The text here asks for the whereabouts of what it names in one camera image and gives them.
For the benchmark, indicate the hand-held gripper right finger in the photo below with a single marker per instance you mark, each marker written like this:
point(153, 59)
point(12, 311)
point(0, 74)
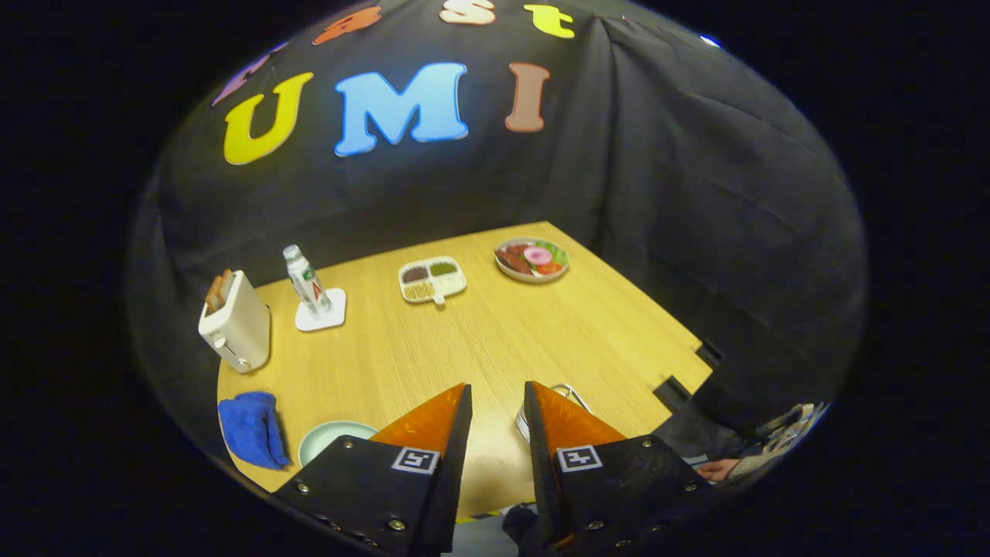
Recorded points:
point(541, 480)

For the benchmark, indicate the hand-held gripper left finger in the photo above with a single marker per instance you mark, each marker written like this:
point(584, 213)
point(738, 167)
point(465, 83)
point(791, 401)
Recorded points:
point(458, 464)

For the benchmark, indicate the pale green plate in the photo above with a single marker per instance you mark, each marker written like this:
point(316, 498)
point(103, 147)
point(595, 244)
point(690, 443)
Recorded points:
point(325, 441)

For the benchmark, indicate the divided tray of grains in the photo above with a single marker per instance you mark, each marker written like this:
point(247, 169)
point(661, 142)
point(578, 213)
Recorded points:
point(456, 285)

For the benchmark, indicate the white square coaster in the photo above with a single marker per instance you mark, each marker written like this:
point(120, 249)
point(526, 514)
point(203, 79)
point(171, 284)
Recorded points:
point(337, 306)

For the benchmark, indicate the blue towel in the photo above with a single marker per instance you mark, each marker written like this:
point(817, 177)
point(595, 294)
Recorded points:
point(251, 429)

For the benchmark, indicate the plate of toy food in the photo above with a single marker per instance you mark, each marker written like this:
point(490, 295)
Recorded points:
point(532, 260)

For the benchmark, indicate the white plastic drink bottle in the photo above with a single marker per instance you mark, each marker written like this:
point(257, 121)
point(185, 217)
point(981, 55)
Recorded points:
point(305, 282)

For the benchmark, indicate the white toaster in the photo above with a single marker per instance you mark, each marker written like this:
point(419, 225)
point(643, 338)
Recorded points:
point(240, 329)

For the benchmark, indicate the toast slice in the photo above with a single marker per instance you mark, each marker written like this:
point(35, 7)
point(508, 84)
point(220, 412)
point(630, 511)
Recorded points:
point(225, 285)
point(213, 294)

